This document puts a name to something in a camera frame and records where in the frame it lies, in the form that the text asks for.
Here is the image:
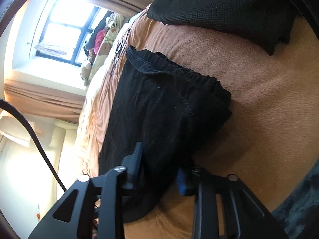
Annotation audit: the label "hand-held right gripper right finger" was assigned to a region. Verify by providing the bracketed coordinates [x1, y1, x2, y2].
[176, 166, 287, 239]

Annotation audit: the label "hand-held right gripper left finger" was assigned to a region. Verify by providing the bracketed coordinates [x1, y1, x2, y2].
[27, 141, 144, 239]

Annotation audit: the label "black pants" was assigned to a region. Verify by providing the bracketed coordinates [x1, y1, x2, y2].
[98, 45, 233, 223]

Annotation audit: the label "beige plush bear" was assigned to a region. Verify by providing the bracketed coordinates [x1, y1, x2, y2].
[80, 57, 94, 87]

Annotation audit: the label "cream printed pillow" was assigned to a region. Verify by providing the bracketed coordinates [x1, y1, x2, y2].
[88, 12, 125, 80]

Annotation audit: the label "dark plush toy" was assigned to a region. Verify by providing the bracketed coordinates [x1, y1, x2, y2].
[83, 30, 100, 58]

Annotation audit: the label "dark grey rug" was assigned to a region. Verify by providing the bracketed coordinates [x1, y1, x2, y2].
[270, 159, 319, 239]

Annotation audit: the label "orange blanket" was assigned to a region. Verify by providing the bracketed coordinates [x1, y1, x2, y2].
[75, 10, 319, 239]

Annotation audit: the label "pink plush toy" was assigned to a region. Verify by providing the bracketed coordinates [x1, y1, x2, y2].
[93, 28, 107, 53]

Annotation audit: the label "black knit folded garment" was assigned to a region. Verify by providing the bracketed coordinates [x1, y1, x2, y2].
[147, 0, 303, 56]

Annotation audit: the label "black cable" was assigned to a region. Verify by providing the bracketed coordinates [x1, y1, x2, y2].
[0, 99, 67, 192]

